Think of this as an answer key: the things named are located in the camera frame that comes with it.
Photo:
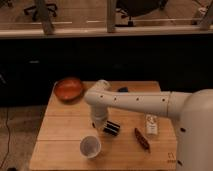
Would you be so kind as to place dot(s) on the white plastic bottle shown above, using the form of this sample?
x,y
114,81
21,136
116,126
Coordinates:
x,y
151,124

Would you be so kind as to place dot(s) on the blue sponge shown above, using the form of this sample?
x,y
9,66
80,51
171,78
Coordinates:
x,y
123,89

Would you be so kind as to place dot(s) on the dark red chili pepper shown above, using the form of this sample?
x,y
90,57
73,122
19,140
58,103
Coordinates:
x,y
143,142

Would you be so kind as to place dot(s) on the orange ceramic bowl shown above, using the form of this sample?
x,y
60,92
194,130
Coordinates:
x,y
68,88

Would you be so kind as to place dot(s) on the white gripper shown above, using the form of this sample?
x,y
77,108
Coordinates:
x,y
99,125

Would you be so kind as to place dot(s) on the black office chair centre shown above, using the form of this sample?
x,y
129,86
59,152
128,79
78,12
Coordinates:
x,y
134,8

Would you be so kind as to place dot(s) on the wooden table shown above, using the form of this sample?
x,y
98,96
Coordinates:
x,y
64,126

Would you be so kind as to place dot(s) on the black office chair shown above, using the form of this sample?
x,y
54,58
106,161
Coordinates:
x,y
134,8
51,7

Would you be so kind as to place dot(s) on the black office chair left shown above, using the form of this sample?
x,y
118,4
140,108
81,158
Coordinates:
x,y
51,7

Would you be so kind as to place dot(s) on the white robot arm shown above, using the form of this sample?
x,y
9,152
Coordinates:
x,y
194,110

